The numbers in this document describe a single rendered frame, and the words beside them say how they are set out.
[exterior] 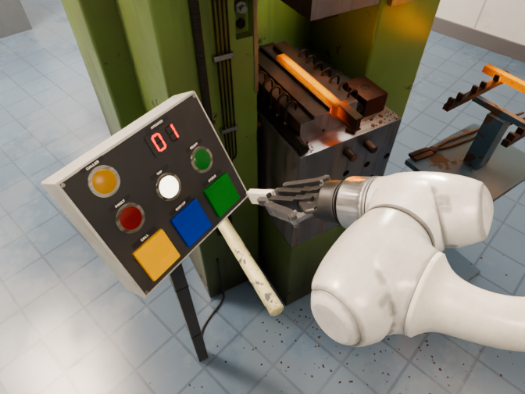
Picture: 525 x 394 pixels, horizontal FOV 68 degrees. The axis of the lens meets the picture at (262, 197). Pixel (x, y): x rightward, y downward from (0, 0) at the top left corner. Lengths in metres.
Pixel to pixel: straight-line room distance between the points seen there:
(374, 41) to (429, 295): 1.03
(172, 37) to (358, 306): 0.76
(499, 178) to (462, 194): 1.07
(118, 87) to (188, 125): 0.71
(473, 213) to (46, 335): 1.80
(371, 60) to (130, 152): 0.89
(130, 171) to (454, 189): 0.55
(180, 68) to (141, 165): 0.33
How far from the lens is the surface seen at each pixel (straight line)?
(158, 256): 0.81
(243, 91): 1.15
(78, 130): 2.95
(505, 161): 1.70
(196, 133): 0.86
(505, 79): 1.60
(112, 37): 1.45
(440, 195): 0.55
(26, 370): 2.00
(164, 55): 1.01
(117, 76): 1.50
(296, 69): 1.32
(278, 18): 1.54
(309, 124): 1.15
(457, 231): 0.55
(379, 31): 1.36
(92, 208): 0.75
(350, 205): 0.61
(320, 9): 0.98
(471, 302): 0.46
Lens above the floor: 1.67
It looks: 48 degrees down
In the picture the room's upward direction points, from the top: straight up
